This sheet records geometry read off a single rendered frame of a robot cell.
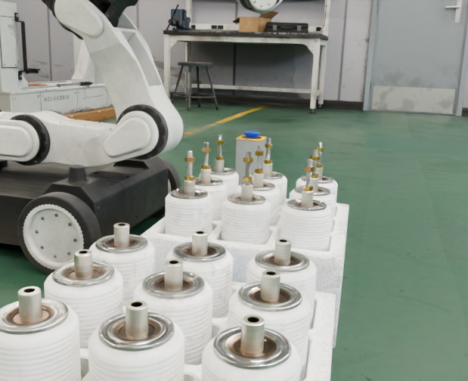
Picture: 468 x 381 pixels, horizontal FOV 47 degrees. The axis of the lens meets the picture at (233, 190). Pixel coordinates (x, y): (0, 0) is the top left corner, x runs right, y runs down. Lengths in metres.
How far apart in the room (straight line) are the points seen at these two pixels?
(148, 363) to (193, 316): 0.13
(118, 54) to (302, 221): 0.68
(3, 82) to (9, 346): 3.15
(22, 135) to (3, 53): 2.13
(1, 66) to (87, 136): 2.19
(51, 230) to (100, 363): 0.82
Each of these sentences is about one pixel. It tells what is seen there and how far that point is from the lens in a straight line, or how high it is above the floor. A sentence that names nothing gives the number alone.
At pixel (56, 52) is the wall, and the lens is 7.31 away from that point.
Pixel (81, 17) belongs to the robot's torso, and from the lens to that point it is 1.46.
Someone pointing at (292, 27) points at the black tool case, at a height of 0.82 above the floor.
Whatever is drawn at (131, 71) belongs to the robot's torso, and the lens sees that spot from 1.43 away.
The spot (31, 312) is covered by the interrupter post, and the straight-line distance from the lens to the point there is 0.61.
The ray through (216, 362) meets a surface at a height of 0.25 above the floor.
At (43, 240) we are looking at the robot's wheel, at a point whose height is 0.08.
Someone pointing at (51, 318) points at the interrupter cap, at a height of 0.25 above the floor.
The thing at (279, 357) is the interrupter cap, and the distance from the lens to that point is 0.53.
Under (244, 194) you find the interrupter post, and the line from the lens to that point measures 1.05.
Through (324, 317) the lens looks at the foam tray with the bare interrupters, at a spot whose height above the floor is 0.18.
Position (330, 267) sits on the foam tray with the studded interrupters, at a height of 0.16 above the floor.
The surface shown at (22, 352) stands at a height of 0.24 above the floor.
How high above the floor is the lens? 0.52
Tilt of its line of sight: 14 degrees down
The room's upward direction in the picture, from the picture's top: 2 degrees clockwise
